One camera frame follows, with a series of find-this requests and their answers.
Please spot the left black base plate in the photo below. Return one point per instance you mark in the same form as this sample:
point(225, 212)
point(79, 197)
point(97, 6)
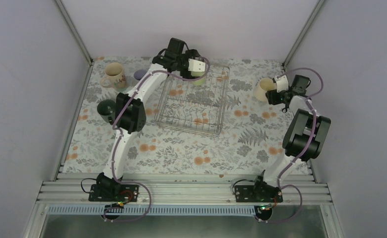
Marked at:
point(120, 193)

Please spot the aluminium rail frame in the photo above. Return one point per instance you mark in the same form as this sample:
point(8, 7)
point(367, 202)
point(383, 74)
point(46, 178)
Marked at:
point(185, 205)

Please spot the light green cup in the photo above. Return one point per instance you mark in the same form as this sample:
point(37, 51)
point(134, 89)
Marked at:
point(199, 79)

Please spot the floral table mat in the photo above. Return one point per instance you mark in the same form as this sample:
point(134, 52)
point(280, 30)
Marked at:
point(250, 140)

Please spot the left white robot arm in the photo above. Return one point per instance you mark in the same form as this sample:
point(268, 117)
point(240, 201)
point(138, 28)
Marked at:
point(176, 61)

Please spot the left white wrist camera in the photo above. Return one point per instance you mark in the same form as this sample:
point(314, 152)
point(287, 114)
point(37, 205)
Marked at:
point(195, 65)

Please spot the wire dish rack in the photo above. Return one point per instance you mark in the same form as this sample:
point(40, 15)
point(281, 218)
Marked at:
point(196, 108)

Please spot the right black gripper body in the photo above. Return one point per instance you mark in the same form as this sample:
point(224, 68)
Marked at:
point(275, 100)

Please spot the lilac cup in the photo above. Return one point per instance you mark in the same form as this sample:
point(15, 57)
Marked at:
point(139, 74)

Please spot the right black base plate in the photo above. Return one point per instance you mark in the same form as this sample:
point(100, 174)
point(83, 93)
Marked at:
point(256, 194)

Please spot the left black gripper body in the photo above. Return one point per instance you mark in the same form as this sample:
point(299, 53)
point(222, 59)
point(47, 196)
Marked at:
point(190, 53)

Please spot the cream mug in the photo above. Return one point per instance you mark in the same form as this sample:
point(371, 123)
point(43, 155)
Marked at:
point(263, 86)

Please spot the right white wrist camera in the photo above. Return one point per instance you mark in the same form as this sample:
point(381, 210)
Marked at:
point(281, 82)

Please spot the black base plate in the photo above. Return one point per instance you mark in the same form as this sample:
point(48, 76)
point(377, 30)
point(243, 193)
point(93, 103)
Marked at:
point(120, 193)
point(256, 194)

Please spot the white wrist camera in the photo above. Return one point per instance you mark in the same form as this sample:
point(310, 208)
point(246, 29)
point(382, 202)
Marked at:
point(281, 82)
point(195, 65)

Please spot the coral pattern mug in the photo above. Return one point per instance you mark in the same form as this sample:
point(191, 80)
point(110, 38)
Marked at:
point(114, 77)

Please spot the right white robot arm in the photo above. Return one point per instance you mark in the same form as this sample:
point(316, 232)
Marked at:
point(303, 139)

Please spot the dark grey mug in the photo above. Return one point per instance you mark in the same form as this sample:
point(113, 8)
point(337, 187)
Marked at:
point(106, 109)

